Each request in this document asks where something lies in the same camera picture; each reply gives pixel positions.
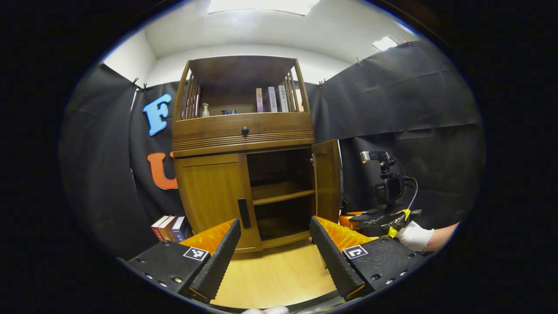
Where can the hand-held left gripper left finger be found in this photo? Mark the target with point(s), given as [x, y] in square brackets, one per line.
[218, 261]

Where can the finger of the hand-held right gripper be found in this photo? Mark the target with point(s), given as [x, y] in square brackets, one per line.
[346, 218]

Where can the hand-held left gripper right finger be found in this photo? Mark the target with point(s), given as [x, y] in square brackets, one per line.
[331, 257]

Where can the wooden shoe cabinet door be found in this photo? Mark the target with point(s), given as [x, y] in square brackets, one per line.
[209, 192]
[327, 179]

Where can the wooden double-door shoe cabinet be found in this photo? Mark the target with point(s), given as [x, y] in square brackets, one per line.
[283, 194]

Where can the blue book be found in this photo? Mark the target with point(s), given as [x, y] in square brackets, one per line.
[182, 230]

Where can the black backdrop cloth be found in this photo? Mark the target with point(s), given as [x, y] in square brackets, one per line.
[414, 109]

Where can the white book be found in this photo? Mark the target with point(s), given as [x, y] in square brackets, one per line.
[299, 100]

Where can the wooden drawer with black knob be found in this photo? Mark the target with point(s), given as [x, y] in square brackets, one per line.
[209, 128]

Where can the small ceiling light panel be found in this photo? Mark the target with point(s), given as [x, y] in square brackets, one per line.
[384, 43]

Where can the pink book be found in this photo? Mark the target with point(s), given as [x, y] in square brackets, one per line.
[259, 100]

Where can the clear pump bottle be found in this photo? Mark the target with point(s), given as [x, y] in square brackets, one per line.
[205, 111]

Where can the large ceiling light panel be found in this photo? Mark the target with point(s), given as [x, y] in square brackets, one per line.
[261, 6]

